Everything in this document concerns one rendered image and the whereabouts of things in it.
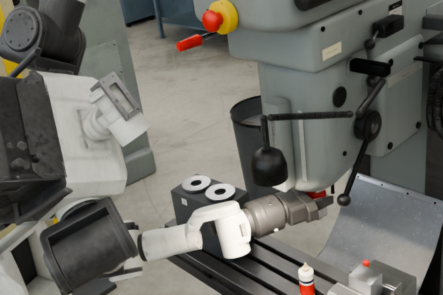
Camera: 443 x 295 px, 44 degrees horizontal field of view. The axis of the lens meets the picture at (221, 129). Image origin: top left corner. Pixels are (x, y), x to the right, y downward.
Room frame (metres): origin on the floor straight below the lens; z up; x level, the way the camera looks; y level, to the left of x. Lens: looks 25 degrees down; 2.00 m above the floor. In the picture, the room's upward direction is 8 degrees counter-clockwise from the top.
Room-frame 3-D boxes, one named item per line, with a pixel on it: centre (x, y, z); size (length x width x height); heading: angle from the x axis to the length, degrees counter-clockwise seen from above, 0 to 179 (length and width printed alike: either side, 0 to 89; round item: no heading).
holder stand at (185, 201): (1.44, 0.06, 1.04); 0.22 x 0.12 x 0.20; 45
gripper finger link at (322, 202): (1.10, -0.22, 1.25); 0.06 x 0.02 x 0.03; 110
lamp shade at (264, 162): (0.92, -0.08, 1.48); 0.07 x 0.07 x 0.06
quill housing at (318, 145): (1.13, -0.21, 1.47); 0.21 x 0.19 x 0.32; 40
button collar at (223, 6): (0.98, -0.03, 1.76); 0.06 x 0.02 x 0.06; 40
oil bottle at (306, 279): (1.14, -0.17, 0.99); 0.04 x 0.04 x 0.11
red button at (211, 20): (0.97, -0.01, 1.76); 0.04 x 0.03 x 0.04; 40
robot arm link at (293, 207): (1.10, -0.12, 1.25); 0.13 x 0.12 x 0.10; 20
